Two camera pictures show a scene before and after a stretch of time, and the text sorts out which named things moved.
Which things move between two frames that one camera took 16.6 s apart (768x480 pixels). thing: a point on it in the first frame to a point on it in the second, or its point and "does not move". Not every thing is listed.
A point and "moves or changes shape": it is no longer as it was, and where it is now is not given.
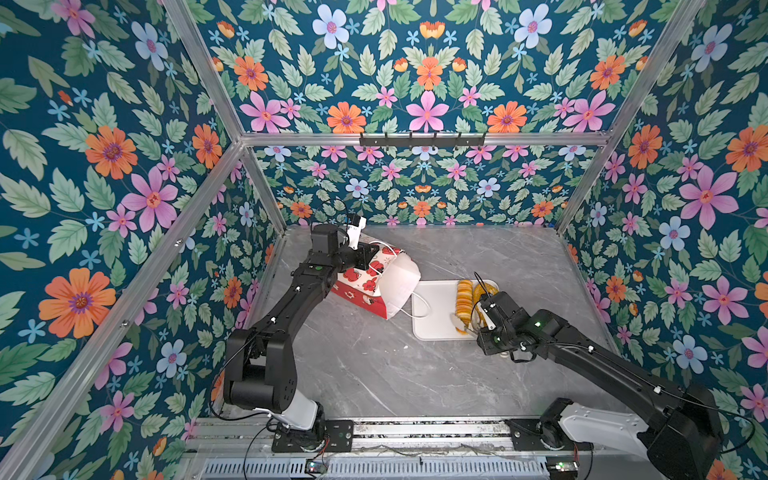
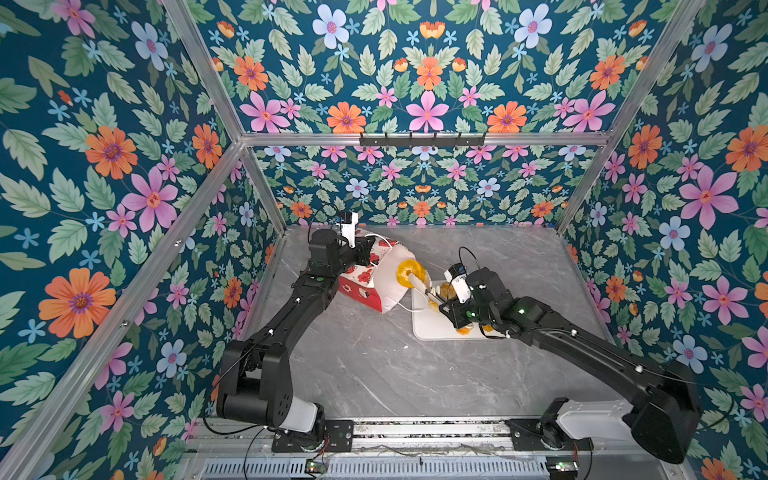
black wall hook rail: x=422 y=141 does not move
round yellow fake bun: x=482 y=288 moves or changes shape
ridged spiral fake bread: x=464 y=302 moves or changes shape
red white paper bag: x=385 y=286 moves or changes shape
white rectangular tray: x=432 y=304 does not move
